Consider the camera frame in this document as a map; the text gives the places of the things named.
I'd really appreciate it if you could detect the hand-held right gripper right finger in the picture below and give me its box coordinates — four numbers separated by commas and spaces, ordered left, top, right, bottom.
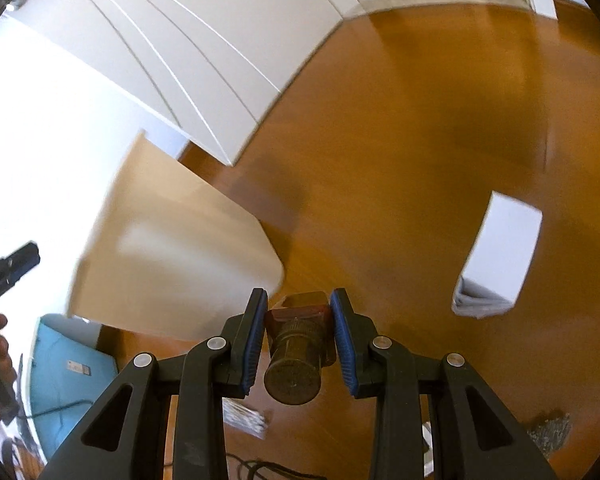
329, 287, 557, 480

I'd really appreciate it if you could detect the teal storage box white lid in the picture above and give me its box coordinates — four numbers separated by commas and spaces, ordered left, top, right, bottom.
27, 312, 119, 457

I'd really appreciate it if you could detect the dark red bottle brown cap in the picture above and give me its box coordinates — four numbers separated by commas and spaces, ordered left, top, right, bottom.
263, 290, 337, 406

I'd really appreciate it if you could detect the cotton swab packet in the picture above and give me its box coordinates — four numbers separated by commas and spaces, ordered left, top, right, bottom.
222, 400, 272, 439

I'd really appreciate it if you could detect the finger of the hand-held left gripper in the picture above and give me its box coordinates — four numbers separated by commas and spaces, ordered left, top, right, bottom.
0, 241, 42, 312

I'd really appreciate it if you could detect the person's left hand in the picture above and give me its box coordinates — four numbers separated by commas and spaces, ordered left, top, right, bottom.
0, 313, 22, 402

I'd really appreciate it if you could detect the cream plastic wastebasket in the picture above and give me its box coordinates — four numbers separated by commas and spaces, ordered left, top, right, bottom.
69, 129, 286, 341

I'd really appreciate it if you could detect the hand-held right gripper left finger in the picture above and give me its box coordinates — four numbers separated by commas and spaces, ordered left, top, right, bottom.
39, 287, 269, 480

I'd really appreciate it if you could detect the black cable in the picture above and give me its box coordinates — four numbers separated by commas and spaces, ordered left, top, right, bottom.
227, 452, 327, 480
29, 399, 94, 419

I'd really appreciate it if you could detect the small white box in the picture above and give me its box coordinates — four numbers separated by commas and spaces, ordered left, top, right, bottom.
451, 191, 544, 320

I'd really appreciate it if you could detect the white door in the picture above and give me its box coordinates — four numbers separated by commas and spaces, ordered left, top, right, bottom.
2, 0, 366, 167

